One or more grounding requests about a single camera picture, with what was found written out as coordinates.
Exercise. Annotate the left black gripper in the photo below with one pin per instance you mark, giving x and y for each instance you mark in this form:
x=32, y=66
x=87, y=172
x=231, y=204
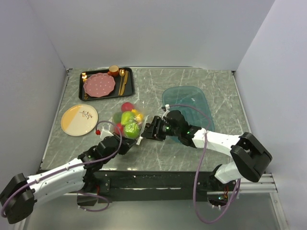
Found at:
x=126, y=143

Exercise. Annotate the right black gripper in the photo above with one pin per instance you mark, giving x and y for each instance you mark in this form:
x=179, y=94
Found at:
x=151, y=132

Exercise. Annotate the red apple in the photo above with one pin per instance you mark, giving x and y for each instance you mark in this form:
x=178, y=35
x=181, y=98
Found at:
x=119, y=129
x=127, y=107

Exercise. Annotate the green apple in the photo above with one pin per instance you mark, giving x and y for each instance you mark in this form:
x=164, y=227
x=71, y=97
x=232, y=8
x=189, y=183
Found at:
x=132, y=130

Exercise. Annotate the clear polka dot zip bag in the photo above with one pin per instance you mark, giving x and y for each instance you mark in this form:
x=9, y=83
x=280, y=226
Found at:
x=141, y=125

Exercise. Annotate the dark green avocado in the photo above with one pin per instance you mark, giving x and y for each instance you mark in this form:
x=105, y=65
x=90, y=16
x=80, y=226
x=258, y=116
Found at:
x=117, y=117

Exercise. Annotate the green pear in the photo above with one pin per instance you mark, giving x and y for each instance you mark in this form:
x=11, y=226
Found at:
x=127, y=117

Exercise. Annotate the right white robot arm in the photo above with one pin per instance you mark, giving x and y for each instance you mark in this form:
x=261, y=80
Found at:
x=250, y=158

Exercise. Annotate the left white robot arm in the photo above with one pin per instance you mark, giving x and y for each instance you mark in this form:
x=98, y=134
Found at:
x=23, y=193

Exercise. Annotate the yellow floral plate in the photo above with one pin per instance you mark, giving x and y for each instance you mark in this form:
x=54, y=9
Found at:
x=79, y=120

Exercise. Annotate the teal plastic fruit tray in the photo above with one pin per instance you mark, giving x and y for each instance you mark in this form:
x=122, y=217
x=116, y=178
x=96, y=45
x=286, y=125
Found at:
x=192, y=104

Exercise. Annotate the pink polka dot plate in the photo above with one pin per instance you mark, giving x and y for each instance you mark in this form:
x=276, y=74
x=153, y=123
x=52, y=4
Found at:
x=100, y=85

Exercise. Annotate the black serving tray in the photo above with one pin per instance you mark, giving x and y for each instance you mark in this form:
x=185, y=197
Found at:
x=129, y=88

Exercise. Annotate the gold spoon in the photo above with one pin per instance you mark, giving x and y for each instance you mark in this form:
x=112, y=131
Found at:
x=122, y=73

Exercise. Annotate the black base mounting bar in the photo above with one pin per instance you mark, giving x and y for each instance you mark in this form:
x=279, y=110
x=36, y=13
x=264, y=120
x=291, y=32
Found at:
x=153, y=186

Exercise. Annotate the gold fork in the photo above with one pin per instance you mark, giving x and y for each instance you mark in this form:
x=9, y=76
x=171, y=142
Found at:
x=84, y=78

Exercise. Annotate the orange cup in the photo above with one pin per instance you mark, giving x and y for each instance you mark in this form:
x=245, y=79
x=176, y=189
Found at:
x=113, y=71

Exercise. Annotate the aluminium frame rail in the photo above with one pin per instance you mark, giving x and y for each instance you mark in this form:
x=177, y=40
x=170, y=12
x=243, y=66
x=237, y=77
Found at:
x=266, y=184

